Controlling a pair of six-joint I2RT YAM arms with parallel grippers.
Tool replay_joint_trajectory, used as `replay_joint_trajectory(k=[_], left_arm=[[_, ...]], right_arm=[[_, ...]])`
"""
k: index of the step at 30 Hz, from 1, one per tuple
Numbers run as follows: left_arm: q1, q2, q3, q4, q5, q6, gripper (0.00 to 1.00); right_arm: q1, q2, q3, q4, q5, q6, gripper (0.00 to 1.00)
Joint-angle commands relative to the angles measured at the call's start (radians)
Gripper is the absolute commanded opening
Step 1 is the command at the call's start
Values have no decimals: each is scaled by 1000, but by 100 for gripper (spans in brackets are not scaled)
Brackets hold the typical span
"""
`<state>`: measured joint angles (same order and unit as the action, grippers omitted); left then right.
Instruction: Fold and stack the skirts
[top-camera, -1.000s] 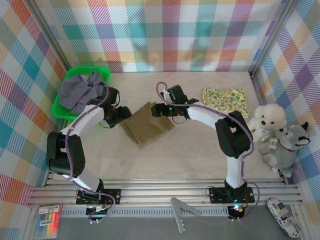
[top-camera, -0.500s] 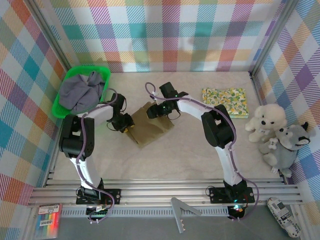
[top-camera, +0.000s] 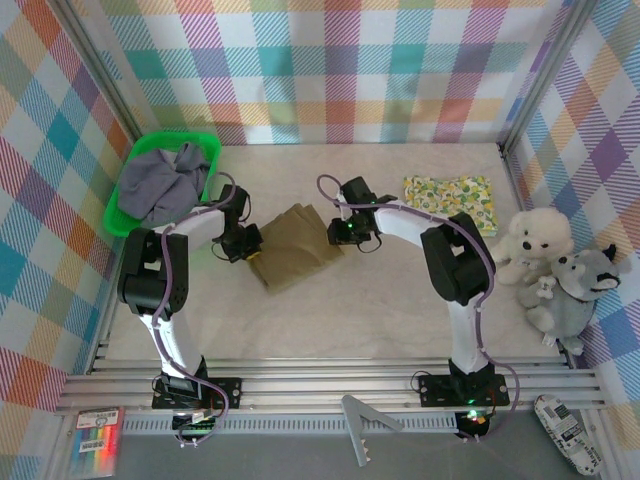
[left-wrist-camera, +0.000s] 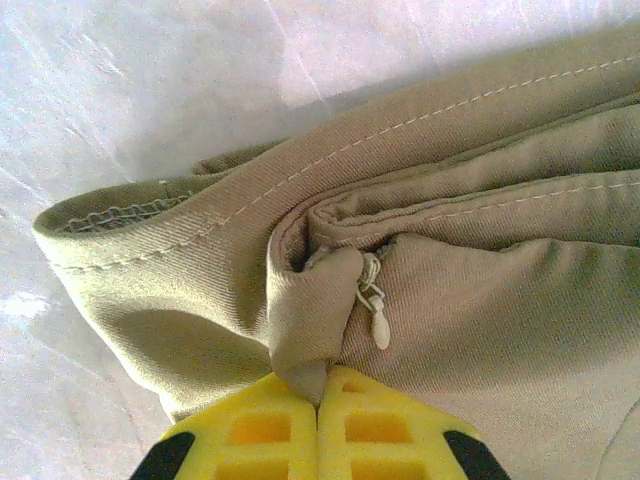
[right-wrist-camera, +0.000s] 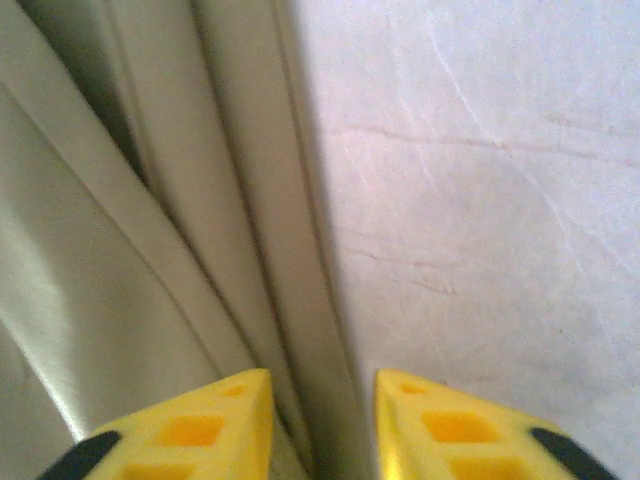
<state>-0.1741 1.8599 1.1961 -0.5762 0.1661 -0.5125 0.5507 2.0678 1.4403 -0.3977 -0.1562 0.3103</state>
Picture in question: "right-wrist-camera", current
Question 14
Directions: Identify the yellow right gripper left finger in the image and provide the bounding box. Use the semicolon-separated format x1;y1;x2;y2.
37;368;275;480

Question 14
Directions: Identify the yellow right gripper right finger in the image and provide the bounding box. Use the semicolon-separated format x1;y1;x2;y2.
374;368;624;480

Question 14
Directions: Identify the olive skirt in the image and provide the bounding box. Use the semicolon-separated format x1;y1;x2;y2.
0;0;374;480

